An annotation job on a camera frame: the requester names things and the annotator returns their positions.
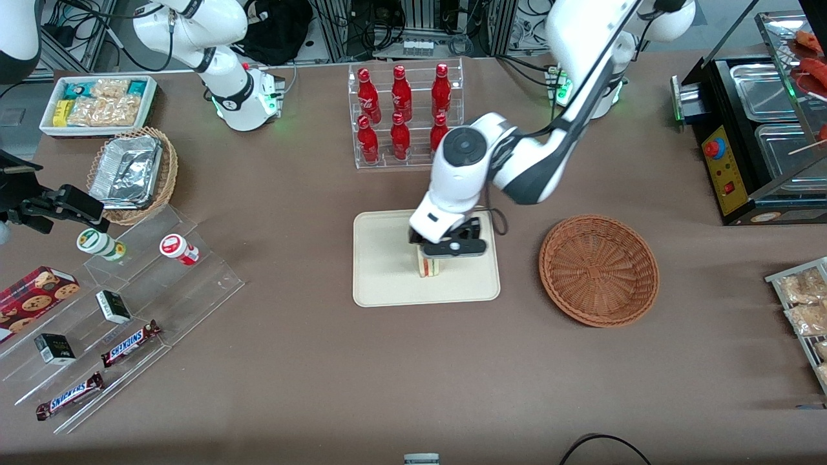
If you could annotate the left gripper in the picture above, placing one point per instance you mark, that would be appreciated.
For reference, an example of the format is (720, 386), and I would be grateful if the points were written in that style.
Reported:
(470, 228)

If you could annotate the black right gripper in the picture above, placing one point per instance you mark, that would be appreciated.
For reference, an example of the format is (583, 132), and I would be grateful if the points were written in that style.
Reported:
(18, 187)

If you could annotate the triangular sandwich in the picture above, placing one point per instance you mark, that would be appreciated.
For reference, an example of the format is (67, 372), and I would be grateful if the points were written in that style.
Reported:
(429, 266)

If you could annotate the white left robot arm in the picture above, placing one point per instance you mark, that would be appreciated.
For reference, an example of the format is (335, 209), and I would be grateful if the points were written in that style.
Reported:
(530, 168)

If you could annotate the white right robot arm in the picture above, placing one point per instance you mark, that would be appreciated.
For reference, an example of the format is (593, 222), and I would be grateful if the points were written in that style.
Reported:
(226, 71)

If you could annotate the beige rectangular tray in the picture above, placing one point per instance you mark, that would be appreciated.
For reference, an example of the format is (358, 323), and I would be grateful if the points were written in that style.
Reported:
(387, 271)

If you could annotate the silver foil tray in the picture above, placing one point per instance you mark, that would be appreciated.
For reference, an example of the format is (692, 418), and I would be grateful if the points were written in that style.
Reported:
(126, 171)

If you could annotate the light wicker basket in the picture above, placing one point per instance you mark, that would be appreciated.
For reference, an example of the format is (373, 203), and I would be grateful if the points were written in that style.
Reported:
(167, 187)

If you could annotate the brown wicker basket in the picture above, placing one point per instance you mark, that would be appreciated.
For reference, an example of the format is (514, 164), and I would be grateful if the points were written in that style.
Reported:
(597, 271)

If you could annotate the tray of wrapped pastries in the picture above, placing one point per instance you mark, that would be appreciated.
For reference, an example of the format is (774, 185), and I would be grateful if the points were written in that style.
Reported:
(775, 279)

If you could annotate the green capped white bottle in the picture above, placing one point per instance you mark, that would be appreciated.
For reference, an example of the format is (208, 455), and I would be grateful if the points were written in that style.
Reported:
(100, 244)

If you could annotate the red cookie box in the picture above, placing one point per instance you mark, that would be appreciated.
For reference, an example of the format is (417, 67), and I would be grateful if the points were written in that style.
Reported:
(32, 298)

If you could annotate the clear acrylic bottle rack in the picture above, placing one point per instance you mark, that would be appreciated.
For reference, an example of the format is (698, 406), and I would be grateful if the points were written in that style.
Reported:
(417, 163)

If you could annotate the red soda bottle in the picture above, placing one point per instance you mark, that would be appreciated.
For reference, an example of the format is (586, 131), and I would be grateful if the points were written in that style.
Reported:
(400, 137)
(438, 132)
(401, 90)
(368, 141)
(367, 93)
(441, 89)

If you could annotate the white plastic snack bin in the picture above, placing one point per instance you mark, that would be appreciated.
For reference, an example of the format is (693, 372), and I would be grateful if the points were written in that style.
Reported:
(97, 132)

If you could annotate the yellow snack packet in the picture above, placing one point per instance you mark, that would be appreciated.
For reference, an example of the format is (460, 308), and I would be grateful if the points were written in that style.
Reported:
(61, 113)

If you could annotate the small black box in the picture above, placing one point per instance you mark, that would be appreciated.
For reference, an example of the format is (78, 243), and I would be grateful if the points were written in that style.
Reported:
(113, 306)
(54, 349)

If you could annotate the clear rice cracker packet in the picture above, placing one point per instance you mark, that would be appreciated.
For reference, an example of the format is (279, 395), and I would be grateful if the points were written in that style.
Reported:
(106, 111)
(110, 88)

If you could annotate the teal snack packet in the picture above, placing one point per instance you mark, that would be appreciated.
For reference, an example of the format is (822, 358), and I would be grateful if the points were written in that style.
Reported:
(76, 88)
(137, 86)

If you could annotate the red capped white bottle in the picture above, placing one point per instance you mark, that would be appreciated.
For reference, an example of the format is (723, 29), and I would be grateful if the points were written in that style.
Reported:
(179, 249)

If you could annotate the Snickers chocolate bar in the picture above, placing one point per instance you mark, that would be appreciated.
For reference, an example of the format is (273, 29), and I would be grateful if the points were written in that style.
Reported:
(131, 343)
(70, 395)

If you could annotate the clear acrylic stepped shelf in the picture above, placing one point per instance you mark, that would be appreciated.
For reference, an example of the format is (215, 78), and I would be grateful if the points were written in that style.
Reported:
(194, 290)

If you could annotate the white power strip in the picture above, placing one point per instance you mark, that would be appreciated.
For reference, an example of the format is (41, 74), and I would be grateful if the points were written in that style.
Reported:
(418, 47)

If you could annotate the small grey device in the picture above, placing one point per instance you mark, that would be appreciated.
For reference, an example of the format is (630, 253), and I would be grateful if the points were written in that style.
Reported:
(421, 460)

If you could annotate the black bag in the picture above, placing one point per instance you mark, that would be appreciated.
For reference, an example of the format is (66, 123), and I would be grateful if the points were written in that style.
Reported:
(278, 32)

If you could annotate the black food warmer appliance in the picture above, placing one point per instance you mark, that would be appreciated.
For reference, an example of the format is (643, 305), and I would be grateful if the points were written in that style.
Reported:
(730, 187)

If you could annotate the steel warmer pan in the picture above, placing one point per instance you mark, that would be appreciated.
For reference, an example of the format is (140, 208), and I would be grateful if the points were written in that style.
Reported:
(788, 152)
(762, 90)

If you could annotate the clear snack packet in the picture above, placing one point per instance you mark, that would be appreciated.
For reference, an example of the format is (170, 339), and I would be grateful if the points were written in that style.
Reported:
(823, 373)
(822, 350)
(800, 287)
(807, 318)

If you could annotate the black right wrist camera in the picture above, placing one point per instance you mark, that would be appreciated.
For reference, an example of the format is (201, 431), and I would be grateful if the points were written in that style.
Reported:
(81, 204)

